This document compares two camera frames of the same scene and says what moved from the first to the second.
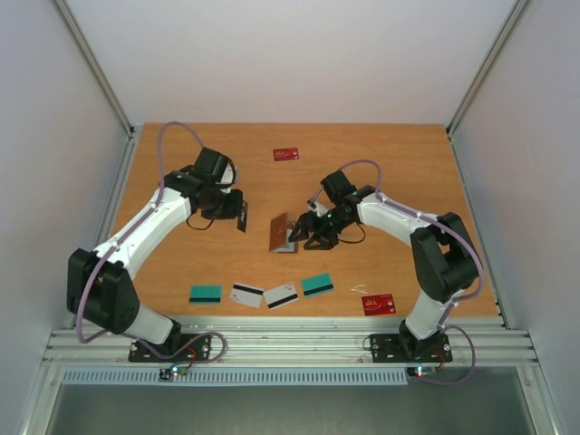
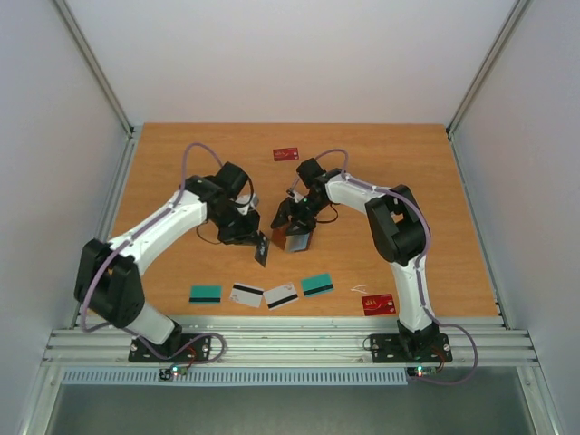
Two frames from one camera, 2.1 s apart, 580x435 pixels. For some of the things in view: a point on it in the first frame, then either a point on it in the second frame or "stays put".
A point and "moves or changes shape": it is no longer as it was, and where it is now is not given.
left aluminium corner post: [127, 159] stays put
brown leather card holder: [279, 236] stays put
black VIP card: [242, 218] moves or changes shape
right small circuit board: [420, 371] stays put
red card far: [285, 154] stays put
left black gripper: [233, 211] -> [245, 236]
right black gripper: [314, 224] -> [294, 217]
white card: [280, 296] stays put
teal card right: [316, 285] stays put
